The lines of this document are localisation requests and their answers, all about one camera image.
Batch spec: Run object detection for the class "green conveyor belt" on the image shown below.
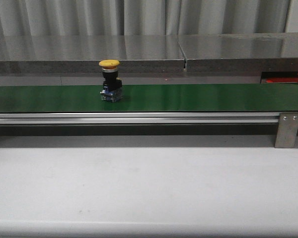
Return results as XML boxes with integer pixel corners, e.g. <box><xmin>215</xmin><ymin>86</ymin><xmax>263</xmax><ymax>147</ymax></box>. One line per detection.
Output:
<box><xmin>0</xmin><ymin>83</ymin><xmax>298</xmax><ymax>113</ymax></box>

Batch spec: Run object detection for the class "grey stone counter slab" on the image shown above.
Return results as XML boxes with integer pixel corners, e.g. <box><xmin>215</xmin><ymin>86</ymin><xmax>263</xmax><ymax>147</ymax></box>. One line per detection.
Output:
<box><xmin>178</xmin><ymin>33</ymin><xmax>298</xmax><ymax>83</ymax></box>
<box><xmin>0</xmin><ymin>36</ymin><xmax>185</xmax><ymax>75</ymax></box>

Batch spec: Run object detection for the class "grey stone counter slab right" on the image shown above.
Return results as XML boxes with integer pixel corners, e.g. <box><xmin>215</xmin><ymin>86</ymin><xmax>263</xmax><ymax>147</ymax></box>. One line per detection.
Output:
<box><xmin>178</xmin><ymin>33</ymin><xmax>298</xmax><ymax>83</ymax></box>

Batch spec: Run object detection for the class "yellow push button edge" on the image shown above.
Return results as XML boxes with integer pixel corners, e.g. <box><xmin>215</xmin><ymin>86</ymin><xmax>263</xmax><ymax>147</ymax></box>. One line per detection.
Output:
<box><xmin>99</xmin><ymin>59</ymin><xmax>122</xmax><ymax>103</ymax></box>

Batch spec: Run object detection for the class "white pleated curtain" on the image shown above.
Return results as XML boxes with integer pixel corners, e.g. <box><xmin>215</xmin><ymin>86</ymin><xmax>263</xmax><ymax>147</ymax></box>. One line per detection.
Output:
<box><xmin>0</xmin><ymin>0</ymin><xmax>298</xmax><ymax>36</ymax></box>

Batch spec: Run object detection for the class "aluminium conveyor frame rail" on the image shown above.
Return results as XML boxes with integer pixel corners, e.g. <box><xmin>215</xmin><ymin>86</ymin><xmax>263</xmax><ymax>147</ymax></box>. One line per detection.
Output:
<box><xmin>0</xmin><ymin>112</ymin><xmax>280</xmax><ymax>125</ymax></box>

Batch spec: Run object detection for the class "red plastic tray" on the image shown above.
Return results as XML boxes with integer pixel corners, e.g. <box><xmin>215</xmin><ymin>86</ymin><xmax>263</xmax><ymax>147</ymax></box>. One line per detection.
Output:
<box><xmin>263</xmin><ymin>77</ymin><xmax>298</xmax><ymax>83</ymax></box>

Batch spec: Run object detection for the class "steel conveyor support bracket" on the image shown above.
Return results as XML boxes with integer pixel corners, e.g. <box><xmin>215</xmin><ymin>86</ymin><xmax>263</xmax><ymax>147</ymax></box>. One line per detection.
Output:
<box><xmin>275</xmin><ymin>112</ymin><xmax>298</xmax><ymax>148</ymax></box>

